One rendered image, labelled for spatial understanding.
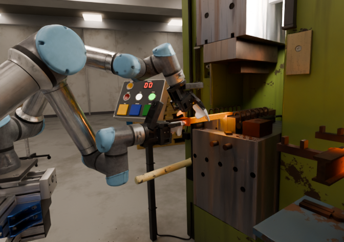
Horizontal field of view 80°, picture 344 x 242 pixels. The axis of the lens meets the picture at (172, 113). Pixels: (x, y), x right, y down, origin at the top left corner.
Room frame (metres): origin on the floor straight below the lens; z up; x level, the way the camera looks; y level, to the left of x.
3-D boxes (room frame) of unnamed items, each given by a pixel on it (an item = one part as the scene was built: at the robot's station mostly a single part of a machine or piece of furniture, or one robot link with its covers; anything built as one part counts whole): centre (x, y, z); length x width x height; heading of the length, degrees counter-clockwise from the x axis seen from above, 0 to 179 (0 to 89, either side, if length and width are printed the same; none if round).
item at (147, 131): (0.76, 0.07, 0.98); 0.12 x 0.08 x 0.09; 129
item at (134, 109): (1.31, 0.23, 1.01); 0.07 x 0.05 x 0.07; 64
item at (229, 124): (1.18, -0.40, 0.96); 0.42 x 0.20 x 0.09; 129
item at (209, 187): (1.14, -0.45, 0.69); 0.56 x 0.38 x 0.45; 129
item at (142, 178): (1.25, 0.05, 0.62); 0.44 x 0.05 x 0.05; 129
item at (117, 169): (0.67, 0.20, 0.89); 0.11 x 0.08 x 0.11; 50
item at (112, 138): (0.66, 0.19, 0.98); 0.11 x 0.08 x 0.09; 129
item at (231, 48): (1.18, -0.40, 1.32); 0.42 x 0.20 x 0.10; 129
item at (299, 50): (0.88, -0.54, 1.27); 0.09 x 0.02 x 0.17; 39
